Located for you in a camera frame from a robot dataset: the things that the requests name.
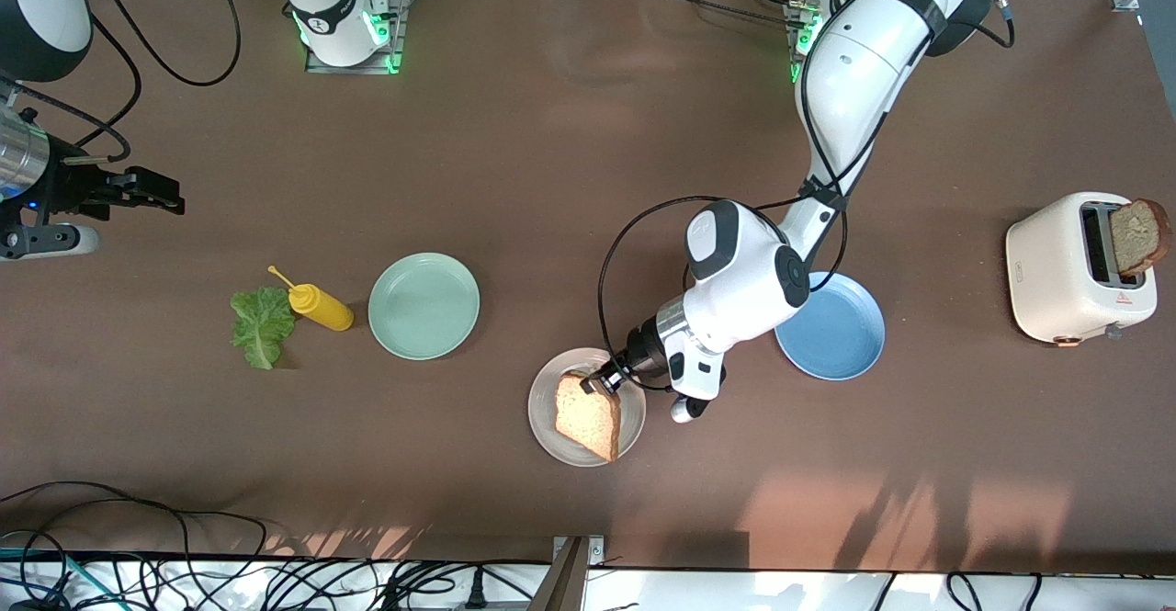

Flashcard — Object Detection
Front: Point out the brown bread slice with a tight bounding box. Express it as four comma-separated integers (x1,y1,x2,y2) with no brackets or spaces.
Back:
554,371,623,463
1109,198,1173,275

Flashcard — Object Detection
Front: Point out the green lettuce leaf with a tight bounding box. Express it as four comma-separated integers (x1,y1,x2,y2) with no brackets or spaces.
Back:
230,286,297,371

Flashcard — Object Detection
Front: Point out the yellow mustard squeeze bottle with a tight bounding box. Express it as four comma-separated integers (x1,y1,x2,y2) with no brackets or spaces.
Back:
267,265,356,333

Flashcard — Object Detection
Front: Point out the beige plate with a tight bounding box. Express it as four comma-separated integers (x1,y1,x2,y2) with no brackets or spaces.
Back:
527,346,647,468

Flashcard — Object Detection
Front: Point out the blue plate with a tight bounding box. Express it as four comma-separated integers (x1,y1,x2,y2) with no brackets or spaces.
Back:
775,270,887,382

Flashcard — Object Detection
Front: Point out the pale green plate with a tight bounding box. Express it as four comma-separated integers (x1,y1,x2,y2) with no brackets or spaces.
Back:
367,252,481,361

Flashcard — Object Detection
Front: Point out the white toaster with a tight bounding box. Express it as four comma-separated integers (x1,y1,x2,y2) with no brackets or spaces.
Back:
1004,191,1159,347

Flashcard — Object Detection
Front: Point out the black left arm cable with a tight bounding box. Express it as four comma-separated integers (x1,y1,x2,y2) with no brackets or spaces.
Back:
596,0,1017,393

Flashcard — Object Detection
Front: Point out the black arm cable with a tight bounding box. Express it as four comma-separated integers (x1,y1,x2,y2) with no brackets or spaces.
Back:
596,0,1017,393
0,0,243,164

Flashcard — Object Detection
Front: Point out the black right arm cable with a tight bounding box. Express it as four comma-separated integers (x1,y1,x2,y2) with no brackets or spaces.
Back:
0,0,243,164

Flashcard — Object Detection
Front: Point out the aluminium table edge post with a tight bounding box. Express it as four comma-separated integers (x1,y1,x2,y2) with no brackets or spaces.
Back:
537,535,605,611

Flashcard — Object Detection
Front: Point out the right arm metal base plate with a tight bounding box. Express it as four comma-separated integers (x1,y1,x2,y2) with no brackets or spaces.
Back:
305,0,411,75

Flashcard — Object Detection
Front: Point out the black cable loop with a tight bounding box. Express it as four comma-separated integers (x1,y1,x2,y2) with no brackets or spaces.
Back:
0,481,269,584
946,572,1044,611

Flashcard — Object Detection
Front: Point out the black base cable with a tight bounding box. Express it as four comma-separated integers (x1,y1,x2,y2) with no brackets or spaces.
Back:
643,0,809,28

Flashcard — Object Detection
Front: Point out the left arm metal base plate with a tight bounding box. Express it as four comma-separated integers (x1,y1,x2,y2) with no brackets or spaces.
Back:
783,0,828,86

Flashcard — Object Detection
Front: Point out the teal cable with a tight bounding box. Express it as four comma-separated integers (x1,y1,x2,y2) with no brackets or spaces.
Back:
0,545,97,607

